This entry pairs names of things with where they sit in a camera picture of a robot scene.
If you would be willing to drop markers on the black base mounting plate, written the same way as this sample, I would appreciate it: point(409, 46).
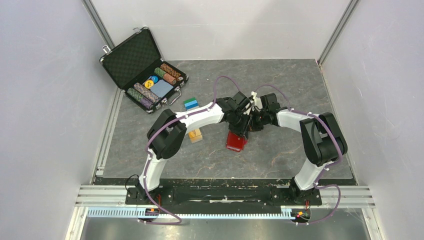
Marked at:
point(221, 196)

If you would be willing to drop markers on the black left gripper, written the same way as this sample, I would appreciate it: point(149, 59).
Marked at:
point(244, 129)

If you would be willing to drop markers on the clear plastic card box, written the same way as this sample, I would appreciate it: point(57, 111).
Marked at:
point(186, 135)

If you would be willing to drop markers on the green purple poker chip row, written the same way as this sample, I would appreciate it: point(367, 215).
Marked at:
point(140, 98)

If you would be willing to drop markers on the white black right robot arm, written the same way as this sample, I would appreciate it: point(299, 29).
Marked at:
point(323, 141)

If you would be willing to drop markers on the yellow dealer chip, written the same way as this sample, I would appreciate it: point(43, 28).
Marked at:
point(148, 83)

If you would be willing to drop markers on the orange card stack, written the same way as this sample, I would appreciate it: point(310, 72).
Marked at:
point(195, 135)

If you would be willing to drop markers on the red poker chip row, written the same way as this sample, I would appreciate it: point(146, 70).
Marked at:
point(169, 79)

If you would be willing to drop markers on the brown poker chip row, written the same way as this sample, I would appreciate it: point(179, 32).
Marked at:
point(170, 70)

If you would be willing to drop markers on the purple grey poker chip row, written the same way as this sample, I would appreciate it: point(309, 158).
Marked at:
point(146, 93)

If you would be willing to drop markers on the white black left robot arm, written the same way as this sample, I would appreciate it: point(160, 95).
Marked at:
point(166, 135)

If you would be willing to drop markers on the blue dealer chip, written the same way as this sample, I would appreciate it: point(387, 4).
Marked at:
point(154, 78)

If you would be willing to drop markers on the red leather card holder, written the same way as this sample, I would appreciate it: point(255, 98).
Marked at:
point(235, 143)

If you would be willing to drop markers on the aluminium slotted rail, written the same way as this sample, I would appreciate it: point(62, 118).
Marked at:
point(146, 213)

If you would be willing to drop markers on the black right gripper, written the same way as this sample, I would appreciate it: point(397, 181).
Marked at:
point(254, 127)

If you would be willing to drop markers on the stacked toy building blocks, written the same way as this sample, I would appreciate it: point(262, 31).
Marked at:
point(191, 103)

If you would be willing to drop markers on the blue playing card deck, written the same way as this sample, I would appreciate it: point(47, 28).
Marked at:
point(161, 88)

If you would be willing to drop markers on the black aluminium poker chip case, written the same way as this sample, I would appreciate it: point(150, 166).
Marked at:
point(134, 61)

